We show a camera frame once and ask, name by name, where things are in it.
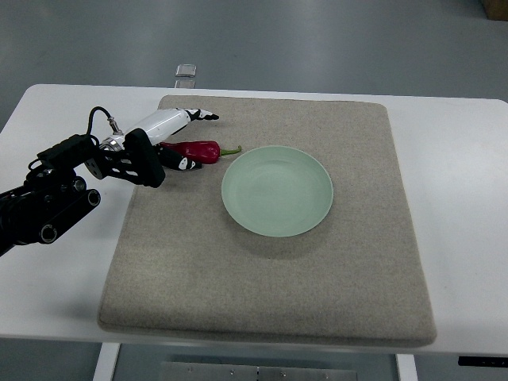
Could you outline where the red pepper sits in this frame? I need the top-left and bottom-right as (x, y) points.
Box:
(159, 140), (242, 164)

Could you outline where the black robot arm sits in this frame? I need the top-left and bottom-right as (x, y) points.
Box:
(1, 106), (165, 254)

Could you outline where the white table leg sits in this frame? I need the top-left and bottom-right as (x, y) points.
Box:
(92, 343), (121, 381)
(395, 354), (418, 381)

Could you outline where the beige fabric mat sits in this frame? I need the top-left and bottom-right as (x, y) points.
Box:
(98, 95), (437, 347)

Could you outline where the white table leg right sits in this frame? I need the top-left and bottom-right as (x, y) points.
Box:
(395, 354), (418, 381)

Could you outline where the cardboard box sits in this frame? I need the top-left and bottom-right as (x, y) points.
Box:
(481, 0), (508, 21)

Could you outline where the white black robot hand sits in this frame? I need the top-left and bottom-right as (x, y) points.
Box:
(128, 109), (219, 171)

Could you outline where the white table leg left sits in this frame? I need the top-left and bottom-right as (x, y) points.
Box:
(92, 343), (121, 381)

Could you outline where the light green plate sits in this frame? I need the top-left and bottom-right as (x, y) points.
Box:
(221, 145), (334, 238)

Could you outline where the black table control panel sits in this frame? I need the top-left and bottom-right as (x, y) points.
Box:
(458, 356), (508, 368)

